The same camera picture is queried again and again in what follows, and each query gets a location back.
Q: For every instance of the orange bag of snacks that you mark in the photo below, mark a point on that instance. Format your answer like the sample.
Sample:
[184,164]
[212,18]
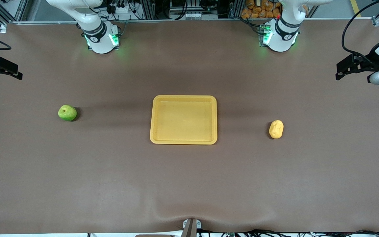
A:
[260,10]

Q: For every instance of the white power strip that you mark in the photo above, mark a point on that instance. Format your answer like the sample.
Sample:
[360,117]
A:
[118,7]

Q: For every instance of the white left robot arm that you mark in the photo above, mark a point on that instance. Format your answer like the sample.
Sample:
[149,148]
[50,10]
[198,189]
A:
[283,36]

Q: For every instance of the yellow-brown potato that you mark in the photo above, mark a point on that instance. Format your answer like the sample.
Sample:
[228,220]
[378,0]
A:
[276,129]

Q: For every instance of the metal table clamp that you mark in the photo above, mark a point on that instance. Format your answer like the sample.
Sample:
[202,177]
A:
[191,227]

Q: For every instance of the green apple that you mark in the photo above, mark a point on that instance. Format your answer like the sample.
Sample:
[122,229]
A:
[67,113]

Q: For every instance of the brown table mat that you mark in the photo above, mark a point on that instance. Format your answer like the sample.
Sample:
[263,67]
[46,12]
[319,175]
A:
[189,181]

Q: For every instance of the aluminium frame rail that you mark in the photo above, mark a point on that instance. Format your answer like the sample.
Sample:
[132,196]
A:
[183,20]

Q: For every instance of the yellow plastic tray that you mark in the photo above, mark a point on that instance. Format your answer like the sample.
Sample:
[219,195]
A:
[183,120]

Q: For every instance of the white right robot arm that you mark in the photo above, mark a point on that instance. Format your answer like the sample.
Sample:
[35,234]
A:
[94,33]

